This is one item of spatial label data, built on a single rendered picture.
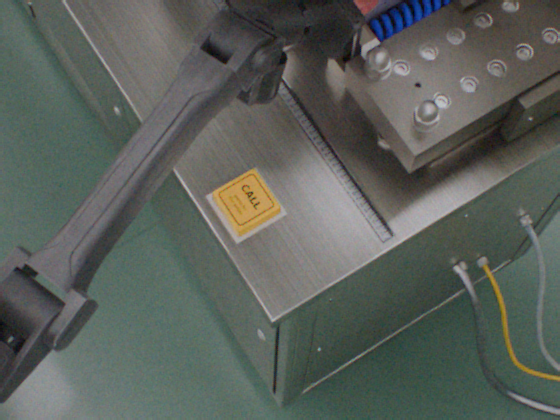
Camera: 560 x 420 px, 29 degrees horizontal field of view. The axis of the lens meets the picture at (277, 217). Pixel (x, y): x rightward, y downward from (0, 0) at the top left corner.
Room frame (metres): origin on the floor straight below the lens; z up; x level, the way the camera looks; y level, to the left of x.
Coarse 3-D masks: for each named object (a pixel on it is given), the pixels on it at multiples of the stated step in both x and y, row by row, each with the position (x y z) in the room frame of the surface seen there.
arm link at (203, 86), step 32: (224, 32) 0.60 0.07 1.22; (256, 32) 0.61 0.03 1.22; (192, 64) 0.57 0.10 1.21; (224, 64) 0.57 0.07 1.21; (192, 96) 0.53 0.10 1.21; (224, 96) 0.54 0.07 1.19; (160, 128) 0.49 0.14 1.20; (192, 128) 0.50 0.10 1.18; (128, 160) 0.45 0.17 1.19; (160, 160) 0.46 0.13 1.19; (96, 192) 0.42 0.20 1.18; (128, 192) 0.42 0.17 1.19; (64, 224) 0.38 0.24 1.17; (96, 224) 0.38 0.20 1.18; (128, 224) 0.39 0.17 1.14; (32, 256) 0.34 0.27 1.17; (64, 256) 0.34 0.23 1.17; (96, 256) 0.35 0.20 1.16; (64, 288) 0.31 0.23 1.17; (64, 320) 0.27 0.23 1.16
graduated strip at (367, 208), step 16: (224, 0) 0.84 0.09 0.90; (288, 96) 0.68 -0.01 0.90; (304, 112) 0.66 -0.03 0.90; (304, 128) 0.63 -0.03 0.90; (320, 144) 0.61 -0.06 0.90; (336, 160) 0.59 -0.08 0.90; (336, 176) 0.56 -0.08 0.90; (352, 176) 0.56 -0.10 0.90; (352, 192) 0.54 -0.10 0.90; (368, 208) 0.51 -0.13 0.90; (384, 224) 0.49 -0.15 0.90; (384, 240) 0.47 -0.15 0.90
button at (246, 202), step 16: (240, 176) 0.55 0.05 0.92; (256, 176) 0.55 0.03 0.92; (224, 192) 0.52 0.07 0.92; (240, 192) 0.52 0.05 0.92; (256, 192) 0.52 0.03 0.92; (224, 208) 0.50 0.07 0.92; (240, 208) 0.50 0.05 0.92; (256, 208) 0.50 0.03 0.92; (272, 208) 0.50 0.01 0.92; (240, 224) 0.48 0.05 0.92; (256, 224) 0.48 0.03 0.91
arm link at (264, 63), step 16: (240, 16) 0.64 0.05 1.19; (272, 32) 0.62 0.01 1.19; (272, 48) 0.59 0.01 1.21; (256, 64) 0.57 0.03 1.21; (272, 64) 0.58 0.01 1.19; (256, 80) 0.59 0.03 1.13; (272, 80) 0.60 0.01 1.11; (240, 96) 0.58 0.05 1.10; (256, 96) 0.58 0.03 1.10; (272, 96) 0.59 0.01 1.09
